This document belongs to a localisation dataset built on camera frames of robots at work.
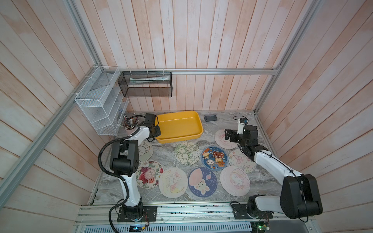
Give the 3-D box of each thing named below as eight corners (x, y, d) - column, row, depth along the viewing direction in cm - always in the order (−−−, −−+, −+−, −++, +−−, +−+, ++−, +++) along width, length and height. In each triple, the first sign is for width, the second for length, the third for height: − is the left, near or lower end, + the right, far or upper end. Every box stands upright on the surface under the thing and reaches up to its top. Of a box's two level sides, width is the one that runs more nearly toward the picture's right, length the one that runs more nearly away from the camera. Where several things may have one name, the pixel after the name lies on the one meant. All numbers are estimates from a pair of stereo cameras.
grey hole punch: (205, 121, 117) (205, 119, 115) (203, 117, 120) (203, 115, 118) (218, 120, 118) (218, 118, 116) (216, 115, 122) (216, 113, 119)
